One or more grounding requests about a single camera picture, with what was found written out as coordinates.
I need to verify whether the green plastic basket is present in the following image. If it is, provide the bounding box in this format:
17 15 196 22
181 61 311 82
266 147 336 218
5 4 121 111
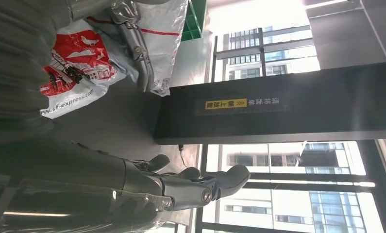
181 0 207 42

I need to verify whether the black weighing device with column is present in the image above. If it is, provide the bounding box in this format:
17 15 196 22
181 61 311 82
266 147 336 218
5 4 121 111
41 61 386 163

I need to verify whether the yellow label sticker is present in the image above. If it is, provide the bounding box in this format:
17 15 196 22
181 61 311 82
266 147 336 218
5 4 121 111
204 98 249 110

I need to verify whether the thin black device cable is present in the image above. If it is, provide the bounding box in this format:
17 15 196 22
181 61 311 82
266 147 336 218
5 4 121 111
178 144 189 168

